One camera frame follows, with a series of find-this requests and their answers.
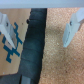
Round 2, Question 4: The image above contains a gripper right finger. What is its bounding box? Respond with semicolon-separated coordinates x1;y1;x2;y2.
62;7;84;49

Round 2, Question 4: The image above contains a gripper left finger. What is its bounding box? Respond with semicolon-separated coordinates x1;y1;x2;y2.
0;12;17;49

